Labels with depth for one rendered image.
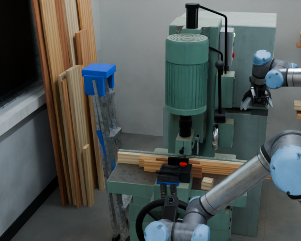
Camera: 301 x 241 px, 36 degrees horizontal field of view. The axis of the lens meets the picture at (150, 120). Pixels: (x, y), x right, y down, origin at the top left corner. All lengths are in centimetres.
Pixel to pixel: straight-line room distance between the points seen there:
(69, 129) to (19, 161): 39
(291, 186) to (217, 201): 31
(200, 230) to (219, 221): 62
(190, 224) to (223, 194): 14
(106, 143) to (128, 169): 72
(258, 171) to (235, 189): 9
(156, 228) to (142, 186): 61
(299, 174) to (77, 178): 240
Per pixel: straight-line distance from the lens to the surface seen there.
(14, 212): 333
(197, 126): 212
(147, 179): 205
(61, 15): 344
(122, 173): 209
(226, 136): 219
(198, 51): 185
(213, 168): 209
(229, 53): 219
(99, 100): 274
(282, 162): 124
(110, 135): 285
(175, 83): 189
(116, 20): 442
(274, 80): 192
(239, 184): 145
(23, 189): 338
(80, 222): 340
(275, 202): 368
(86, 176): 342
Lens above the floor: 191
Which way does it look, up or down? 22 degrees down
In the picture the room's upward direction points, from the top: straight up
